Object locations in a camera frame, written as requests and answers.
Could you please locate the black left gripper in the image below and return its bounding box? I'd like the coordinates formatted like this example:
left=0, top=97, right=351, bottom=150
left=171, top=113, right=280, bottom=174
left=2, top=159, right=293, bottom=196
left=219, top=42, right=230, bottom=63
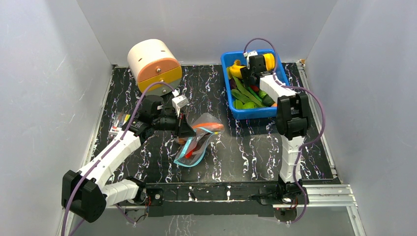
left=152, top=109, right=196, bottom=140

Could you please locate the clear zip top bag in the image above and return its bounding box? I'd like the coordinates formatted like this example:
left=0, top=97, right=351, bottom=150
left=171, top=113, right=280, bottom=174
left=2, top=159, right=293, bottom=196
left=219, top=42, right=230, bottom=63
left=174, top=113, right=225, bottom=168

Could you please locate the red chili pepper toy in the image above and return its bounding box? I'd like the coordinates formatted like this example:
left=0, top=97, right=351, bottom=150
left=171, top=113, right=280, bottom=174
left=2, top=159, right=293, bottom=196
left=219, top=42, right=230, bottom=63
left=185, top=146, right=203, bottom=159

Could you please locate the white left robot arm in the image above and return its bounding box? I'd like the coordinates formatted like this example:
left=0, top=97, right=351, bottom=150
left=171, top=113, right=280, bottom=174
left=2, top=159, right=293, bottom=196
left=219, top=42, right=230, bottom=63
left=61, top=95, right=196, bottom=223

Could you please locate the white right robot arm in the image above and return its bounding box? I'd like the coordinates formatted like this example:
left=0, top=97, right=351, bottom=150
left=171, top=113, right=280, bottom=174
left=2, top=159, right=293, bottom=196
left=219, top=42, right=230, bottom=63
left=241, top=51, right=311, bottom=184

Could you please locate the yellow banana bunch toy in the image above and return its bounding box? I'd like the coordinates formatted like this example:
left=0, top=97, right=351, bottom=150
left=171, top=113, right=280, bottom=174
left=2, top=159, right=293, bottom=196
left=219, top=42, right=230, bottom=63
left=226, top=59, right=247, bottom=79

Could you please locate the green leaf vegetable toy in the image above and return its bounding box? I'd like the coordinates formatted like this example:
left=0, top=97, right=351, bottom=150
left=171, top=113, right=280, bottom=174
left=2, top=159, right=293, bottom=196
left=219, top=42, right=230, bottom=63
left=233, top=76, right=265, bottom=108

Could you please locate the yellow bell pepper toy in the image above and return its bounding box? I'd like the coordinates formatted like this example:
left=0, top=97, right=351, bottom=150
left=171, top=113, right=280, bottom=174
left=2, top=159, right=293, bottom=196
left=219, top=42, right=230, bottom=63
left=263, top=53, right=276, bottom=71

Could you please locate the green custard apple toy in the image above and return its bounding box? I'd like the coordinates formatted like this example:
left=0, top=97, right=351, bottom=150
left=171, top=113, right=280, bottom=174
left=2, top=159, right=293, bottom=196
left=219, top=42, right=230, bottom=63
left=241, top=101, right=257, bottom=110

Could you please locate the dark green cucumber toy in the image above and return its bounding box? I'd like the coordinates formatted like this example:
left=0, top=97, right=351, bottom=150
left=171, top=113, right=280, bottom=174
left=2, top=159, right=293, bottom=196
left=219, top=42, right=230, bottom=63
left=262, top=95, right=275, bottom=107

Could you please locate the blue plastic bin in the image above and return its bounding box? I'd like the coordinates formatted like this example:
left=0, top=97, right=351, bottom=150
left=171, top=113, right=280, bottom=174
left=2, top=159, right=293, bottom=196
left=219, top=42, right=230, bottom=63
left=220, top=49, right=290, bottom=120

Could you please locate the marker pen pack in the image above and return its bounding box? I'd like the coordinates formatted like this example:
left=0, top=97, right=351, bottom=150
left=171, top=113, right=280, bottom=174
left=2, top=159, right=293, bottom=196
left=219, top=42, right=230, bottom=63
left=108, top=112, right=131, bottom=138

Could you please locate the round pastel drawer cabinet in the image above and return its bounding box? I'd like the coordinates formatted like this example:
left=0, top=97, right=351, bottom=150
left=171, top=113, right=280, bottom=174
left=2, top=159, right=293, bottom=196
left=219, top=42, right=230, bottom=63
left=127, top=39, right=182, bottom=96

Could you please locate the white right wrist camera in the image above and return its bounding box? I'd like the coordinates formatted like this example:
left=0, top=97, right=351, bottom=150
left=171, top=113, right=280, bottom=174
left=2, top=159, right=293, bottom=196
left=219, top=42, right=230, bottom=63
left=243, top=50, right=258, bottom=66

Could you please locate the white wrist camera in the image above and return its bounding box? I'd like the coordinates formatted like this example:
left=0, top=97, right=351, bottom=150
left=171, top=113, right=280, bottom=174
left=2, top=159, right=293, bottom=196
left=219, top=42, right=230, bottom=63
left=243, top=50, right=258, bottom=66
left=172, top=95, right=189, bottom=117

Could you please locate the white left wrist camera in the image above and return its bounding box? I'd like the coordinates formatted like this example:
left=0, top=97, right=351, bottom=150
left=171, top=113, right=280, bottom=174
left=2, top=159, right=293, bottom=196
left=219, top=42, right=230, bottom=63
left=172, top=95, right=189, bottom=117

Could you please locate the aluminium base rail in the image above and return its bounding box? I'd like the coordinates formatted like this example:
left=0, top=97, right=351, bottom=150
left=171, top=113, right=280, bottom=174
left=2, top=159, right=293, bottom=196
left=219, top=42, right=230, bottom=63
left=73, top=182, right=365, bottom=236

